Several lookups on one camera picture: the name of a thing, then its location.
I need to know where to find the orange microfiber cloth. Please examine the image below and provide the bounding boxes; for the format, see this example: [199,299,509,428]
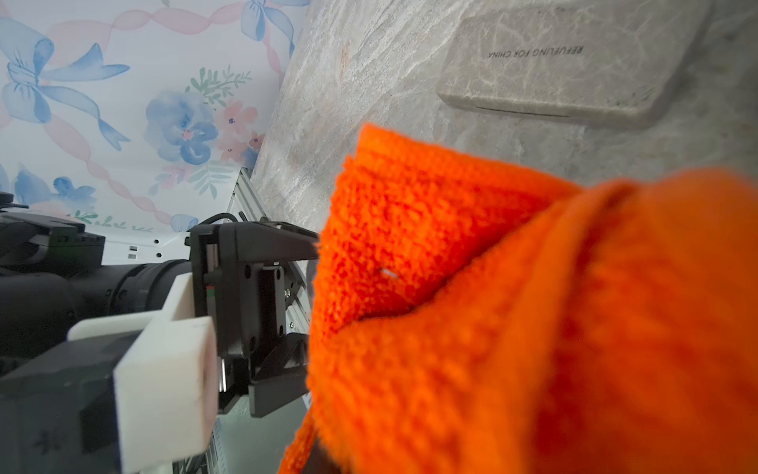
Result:
[280,126,757,473]

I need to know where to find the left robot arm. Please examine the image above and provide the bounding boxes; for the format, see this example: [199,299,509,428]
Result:
[1,193,319,418]

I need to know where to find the grey stone-pattern eyeglass case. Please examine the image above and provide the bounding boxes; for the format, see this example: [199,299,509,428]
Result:
[436,1,714,128]

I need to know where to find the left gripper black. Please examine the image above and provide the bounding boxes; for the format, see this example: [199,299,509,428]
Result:
[188,221,321,419]

